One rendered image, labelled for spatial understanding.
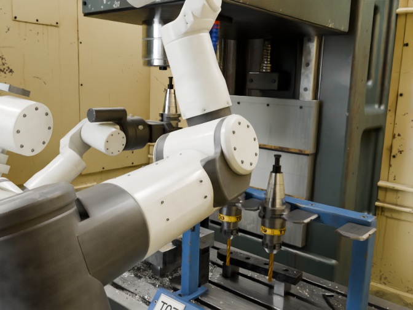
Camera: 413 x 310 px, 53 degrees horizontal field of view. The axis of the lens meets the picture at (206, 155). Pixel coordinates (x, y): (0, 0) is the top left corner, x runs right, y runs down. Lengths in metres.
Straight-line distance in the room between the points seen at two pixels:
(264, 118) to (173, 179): 1.07
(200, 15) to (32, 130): 0.25
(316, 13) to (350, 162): 0.52
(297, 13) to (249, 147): 0.62
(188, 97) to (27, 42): 1.57
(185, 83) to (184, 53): 0.04
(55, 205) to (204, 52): 0.31
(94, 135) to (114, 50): 1.35
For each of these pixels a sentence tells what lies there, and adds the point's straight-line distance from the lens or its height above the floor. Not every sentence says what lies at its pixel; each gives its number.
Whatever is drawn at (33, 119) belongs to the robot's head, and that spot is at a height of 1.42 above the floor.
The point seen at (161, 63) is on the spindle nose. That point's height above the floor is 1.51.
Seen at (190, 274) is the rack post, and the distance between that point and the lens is 1.12.
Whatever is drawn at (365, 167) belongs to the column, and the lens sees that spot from 1.72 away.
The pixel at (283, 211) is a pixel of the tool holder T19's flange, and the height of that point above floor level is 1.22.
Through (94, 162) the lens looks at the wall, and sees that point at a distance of 2.29.
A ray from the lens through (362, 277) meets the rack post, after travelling 0.85.
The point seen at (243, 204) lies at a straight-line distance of 0.87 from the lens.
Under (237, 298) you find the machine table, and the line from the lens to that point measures 1.17.
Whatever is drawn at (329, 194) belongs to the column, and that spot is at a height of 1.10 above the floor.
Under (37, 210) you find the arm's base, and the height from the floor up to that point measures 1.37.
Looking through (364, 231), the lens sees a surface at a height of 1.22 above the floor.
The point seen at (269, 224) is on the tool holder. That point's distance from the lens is 0.84.
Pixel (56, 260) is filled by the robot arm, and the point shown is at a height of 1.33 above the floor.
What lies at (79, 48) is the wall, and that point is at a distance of 2.21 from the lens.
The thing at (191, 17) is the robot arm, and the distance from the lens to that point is 0.56.
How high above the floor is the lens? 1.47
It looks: 10 degrees down
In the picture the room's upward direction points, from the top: 2 degrees clockwise
